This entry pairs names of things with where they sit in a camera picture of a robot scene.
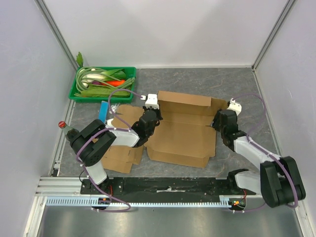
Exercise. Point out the green long beans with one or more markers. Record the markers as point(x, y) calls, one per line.
point(84, 71)

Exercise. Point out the dark soda bottle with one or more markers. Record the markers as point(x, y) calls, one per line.
point(66, 128)

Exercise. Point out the right aluminium frame post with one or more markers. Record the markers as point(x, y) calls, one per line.
point(273, 33)

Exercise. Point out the green plastic tray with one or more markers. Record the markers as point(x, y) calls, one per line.
point(130, 73)

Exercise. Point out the orange toy carrot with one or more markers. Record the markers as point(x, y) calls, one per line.
point(115, 83)

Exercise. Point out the slotted cable duct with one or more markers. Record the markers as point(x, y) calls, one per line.
point(223, 202)

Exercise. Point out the aluminium frame post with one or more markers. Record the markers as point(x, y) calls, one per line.
point(273, 33)
point(56, 31)

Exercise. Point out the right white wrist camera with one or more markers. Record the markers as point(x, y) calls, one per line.
point(234, 106)

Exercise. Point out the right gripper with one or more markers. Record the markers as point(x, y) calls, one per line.
point(219, 117)

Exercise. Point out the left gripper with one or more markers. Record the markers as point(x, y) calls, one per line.
point(157, 111)

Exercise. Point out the left aluminium frame post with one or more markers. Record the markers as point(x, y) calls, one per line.
point(56, 31)

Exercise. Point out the white toy radish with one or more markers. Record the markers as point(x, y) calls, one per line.
point(90, 78)

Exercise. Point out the small white plastic packet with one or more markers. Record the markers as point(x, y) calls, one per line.
point(109, 122)

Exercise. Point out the large cardboard box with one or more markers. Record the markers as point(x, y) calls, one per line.
point(185, 136)

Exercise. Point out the blue rectangular box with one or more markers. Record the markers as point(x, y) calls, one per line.
point(103, 111)

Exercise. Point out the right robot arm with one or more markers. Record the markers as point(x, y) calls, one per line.
point(278, 182)

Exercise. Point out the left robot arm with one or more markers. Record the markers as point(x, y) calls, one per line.
point(92, 143)

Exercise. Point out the small cardboard box blank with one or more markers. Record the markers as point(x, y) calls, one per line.
point(122, 158)

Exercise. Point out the clear plastic bag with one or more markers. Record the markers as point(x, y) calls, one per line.
point(113, 108)

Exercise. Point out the green asparagus bundle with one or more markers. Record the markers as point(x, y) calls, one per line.
point(127, 84)

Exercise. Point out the green lettuce leaf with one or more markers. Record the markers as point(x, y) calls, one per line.
point(102, 92)

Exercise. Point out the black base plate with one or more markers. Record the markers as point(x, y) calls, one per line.
point(171, 189)

